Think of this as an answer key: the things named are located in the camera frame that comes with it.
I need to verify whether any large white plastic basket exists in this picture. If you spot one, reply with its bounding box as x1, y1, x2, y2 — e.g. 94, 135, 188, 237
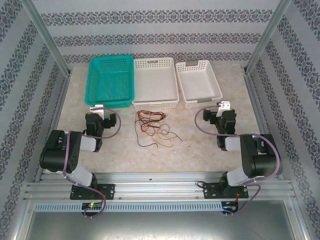
131, 57, 180, 111

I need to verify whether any right circuit board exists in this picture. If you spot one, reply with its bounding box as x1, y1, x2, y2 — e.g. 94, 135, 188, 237
221, 201, 240, 212

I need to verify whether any black thin cable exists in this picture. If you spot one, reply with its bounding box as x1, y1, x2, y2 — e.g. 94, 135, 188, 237
135, 118, 161, 147

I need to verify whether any white basket with grey handles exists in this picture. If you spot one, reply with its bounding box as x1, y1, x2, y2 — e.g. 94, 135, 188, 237
174, 59, 224, 110

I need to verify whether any aluminium mounting rail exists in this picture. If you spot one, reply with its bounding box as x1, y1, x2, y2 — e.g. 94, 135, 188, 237
23, 171, 293, 201

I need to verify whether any slotted grey cable duct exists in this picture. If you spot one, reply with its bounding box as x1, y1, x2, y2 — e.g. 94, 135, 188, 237
33, 201, 223, 212

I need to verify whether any dark brown thin cable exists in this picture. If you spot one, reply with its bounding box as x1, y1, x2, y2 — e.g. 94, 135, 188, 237
138, 117, 163, 131

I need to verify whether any aluminium side rail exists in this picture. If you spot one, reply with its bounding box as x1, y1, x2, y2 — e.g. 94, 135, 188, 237
33, 72, 73, 183
243, 71, 286, 181

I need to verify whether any grey metal sheet panel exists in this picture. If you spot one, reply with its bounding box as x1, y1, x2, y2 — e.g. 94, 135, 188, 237
14, 199, 308, 240

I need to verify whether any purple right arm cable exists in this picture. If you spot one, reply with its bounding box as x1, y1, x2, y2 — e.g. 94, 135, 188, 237
194, 104, 281, 216

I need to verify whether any orange thin cable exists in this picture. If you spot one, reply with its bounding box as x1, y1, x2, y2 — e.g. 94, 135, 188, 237
149, 131, 175, 149

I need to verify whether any yellow thin cable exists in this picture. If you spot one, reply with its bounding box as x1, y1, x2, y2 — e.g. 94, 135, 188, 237
139, 111, 168, 137

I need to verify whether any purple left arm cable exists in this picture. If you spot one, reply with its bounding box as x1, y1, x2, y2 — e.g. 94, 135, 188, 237
62, 106, 123, 219

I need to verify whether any red thin cable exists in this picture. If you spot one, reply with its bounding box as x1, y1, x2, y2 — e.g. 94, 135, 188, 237
135, 110, 168, 133

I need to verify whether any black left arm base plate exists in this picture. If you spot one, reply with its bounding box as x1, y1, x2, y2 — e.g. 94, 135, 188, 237
69, 183, 116, 201

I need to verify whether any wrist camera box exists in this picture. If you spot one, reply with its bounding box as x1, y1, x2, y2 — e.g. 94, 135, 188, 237
89, 104, 105, 118
216, 100, 232, 118

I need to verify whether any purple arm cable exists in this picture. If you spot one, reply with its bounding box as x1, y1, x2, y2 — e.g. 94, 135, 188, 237
194, 104, 281, 216
62, 106, 123, 219

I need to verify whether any green thin cable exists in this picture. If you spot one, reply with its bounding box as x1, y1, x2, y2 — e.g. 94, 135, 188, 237
159, 123, 174, 137

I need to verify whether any teal plastic basket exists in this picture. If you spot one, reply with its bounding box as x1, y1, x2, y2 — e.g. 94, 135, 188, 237
84, 54, 136, 110

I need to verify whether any aluminium frame post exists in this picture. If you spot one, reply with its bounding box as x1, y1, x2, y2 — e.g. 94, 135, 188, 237
21, 0, 72, 76
243, 0, 301, 76

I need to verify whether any circuit board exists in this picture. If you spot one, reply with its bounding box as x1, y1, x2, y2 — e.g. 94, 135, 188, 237
221, 201, 240, 212
81, 202, 104, 210

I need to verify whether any left circuit board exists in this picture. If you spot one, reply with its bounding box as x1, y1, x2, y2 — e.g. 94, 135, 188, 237
81, 202, 104, 210

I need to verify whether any blue thin cable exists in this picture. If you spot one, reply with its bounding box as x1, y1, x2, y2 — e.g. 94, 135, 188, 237
162, 129, 185, 143

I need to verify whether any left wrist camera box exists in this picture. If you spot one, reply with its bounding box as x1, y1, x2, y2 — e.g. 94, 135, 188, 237
89, 104, 105, 118

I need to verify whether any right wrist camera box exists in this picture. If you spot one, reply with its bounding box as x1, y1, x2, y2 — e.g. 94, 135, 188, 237
216, 100, 232, 118

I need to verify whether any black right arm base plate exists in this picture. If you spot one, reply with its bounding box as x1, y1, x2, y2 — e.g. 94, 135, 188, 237
202, 181, 250, 200

